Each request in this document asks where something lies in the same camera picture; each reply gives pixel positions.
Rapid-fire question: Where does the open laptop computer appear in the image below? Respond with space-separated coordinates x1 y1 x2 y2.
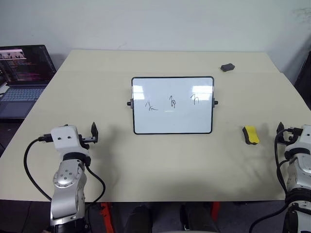
0 44 58 119

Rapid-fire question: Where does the black-framed tabletop whiteboard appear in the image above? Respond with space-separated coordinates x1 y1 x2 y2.
126 76 219 135

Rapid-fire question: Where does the red frame post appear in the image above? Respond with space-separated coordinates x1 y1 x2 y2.
100 202 113 233

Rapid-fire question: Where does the yellow and black eraser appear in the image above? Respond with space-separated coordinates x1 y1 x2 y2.
242 125 261 146

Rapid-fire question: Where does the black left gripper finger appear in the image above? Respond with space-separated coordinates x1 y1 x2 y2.
90 121 99 138

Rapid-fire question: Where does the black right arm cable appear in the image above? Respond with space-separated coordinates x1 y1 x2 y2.
247 130 294 233

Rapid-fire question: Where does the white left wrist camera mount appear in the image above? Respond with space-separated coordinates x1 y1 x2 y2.
50 125 90 157

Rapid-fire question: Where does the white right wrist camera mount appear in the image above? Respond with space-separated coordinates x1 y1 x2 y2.
286 124 311 153

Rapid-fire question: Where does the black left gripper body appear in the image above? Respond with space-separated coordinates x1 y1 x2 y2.
77 133 99 150

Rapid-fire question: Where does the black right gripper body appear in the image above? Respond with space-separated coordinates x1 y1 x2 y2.
278 126 304 145

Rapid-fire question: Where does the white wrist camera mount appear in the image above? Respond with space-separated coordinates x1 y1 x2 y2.
50 125 90 157
286 124 311 153

